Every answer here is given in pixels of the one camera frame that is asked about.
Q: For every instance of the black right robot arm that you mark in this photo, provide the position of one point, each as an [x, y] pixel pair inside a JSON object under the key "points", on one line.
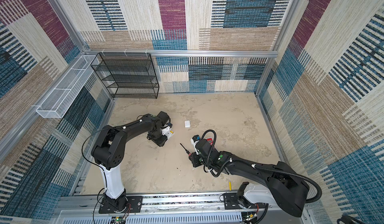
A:
{"points": [[269, 184]]}

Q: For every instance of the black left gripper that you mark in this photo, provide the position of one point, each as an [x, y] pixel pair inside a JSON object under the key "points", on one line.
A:
{"points": [[161, 142]]}

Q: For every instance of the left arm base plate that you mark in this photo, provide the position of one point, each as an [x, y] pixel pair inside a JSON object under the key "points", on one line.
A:
{"points": [[124, 205]]}

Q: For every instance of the white mesh wall basket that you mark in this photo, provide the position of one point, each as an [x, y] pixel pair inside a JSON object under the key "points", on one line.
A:
{"points": [[59, 100]]}

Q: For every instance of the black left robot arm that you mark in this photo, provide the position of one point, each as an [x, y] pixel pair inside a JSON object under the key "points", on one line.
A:
{"points": [[109, 151]]}

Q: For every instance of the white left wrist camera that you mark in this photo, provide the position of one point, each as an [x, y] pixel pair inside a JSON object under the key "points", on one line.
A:
{"points": [[167, 131]]}

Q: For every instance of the white slotted cable duct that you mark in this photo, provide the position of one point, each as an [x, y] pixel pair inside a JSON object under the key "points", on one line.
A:
{"points": [[202, 218]]}

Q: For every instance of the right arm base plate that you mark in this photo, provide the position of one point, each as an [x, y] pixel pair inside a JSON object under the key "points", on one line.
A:
{"points": [[233, 202]]}

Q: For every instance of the red and white remote control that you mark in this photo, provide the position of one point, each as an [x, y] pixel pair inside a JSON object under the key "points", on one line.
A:
{"points": [[210, 140]]}

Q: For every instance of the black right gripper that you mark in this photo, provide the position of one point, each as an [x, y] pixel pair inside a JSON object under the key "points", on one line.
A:
{"points": [[194, 160]]}

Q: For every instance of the black mesh shelf rack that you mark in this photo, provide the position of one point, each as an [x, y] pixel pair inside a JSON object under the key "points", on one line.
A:
{"points": [[127, 75]]}

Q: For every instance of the pink handled screwdriver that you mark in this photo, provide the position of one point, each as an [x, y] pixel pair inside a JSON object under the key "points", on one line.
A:
{"points": [[187, 151]]}

